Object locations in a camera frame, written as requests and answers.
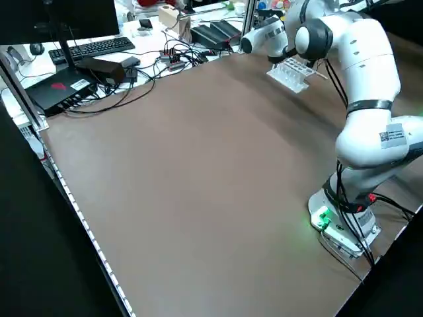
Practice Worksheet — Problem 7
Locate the black box with red logo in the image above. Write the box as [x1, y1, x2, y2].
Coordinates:
[24, 73, 100, 118]

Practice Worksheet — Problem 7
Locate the black computer monitor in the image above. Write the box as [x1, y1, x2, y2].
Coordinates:
[0, 0, 120, 72]

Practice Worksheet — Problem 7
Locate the black ribbed device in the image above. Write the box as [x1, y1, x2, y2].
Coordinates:
[210, 20, 244, 42]
[190, 24, 229, 50]

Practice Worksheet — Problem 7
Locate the black hub cable bundle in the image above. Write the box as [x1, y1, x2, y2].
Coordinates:
[153, 38, 214, 80]

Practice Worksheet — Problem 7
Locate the white test tube rack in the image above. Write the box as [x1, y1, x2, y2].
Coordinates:
[266, 57, 317, 95]

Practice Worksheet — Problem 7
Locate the aluminium frame post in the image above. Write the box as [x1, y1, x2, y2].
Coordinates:
[243, 0, 258, 34]
[0, 49, 50, 132]

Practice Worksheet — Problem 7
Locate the black keyboard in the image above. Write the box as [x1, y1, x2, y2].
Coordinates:
[48, 36, 136, 65]

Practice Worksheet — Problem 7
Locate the long black desk cable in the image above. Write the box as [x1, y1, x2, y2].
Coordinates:
[62, 55, 158, 115]

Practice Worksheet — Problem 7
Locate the grey hub with red plugs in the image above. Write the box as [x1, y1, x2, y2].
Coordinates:
[159, 47, 186, 72]

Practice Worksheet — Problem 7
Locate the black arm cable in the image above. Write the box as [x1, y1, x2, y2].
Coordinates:
[322, 57, 414, 285]

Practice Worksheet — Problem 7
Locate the white perforated table rail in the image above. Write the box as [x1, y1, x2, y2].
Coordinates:
[38, 129, 137, 317]

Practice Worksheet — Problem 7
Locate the black desk device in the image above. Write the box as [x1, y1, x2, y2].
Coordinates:
[258, 9, 285, 19]

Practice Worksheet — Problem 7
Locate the dark brown rectangular box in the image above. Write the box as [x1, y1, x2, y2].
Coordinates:
[75, 57, 127, 86]

